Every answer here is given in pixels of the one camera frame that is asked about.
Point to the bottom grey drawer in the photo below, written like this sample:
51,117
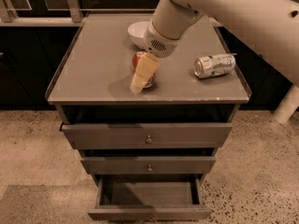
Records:
146,197

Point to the top grey drawer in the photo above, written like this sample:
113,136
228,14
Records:
146,135

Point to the grey drawer cabinet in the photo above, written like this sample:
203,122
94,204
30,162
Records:
92,85

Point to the red coke can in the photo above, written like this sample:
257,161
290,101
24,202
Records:
135,60

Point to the grey drawer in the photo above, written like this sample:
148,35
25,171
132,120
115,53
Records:
146,197
146,135
148,165

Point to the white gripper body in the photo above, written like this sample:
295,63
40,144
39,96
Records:
157,43

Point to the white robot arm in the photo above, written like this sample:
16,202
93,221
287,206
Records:
268,27

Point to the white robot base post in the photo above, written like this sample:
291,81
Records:
287,106

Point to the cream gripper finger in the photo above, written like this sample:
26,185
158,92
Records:
145,69

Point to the metal railing frame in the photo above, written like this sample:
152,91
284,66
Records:
76,10

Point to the white ceramic bowl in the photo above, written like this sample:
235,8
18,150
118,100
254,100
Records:
136,32

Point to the middle grey drawer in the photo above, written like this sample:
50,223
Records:
148,165

